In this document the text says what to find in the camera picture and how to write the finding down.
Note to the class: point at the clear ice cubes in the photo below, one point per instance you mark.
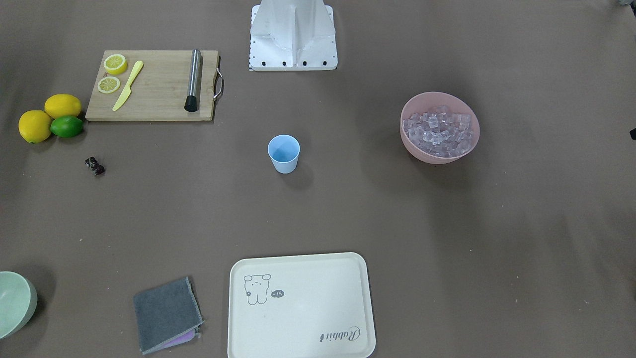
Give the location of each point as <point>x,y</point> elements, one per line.
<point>440,132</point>

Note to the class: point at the dark red cherries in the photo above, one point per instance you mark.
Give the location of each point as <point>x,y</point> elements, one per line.
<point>95,167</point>

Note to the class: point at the light blue cup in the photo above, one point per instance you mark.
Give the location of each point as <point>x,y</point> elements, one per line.
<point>284,151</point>

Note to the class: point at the cream rabbit tray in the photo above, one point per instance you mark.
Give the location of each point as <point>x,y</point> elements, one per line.
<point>306,306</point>

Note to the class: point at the pink bowl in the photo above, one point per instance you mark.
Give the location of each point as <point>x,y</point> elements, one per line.
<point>421,103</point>

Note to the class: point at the steel muddler black tip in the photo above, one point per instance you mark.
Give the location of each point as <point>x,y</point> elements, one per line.
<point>195,73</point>

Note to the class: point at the wooden cutting board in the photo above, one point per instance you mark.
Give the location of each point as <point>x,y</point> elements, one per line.
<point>160,89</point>

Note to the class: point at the grey folded cloth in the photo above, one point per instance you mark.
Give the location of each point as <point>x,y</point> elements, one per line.
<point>167,315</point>

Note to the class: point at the yellow plastic knife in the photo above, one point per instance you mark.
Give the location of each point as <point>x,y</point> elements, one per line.
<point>127,89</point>

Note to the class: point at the lemon half lower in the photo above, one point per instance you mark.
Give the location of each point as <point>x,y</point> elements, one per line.
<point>108,84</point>

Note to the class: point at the lemon half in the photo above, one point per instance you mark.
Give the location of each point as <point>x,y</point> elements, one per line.
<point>115,64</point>
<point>108,84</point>

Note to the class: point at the lemon half upper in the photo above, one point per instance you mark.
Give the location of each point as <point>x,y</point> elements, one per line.
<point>115,64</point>

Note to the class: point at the green lime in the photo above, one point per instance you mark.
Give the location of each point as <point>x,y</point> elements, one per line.
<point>66,126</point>

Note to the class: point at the yellow lemon upper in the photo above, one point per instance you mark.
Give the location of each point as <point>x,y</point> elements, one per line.
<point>63,104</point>

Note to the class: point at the yellow lemon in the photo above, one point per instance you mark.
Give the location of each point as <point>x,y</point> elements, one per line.
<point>63,104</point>
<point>34,126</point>

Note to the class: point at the mint green bowl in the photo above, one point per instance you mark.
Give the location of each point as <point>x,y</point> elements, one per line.
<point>18,302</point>

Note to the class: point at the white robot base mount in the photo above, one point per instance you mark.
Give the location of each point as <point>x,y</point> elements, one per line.
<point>292,35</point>

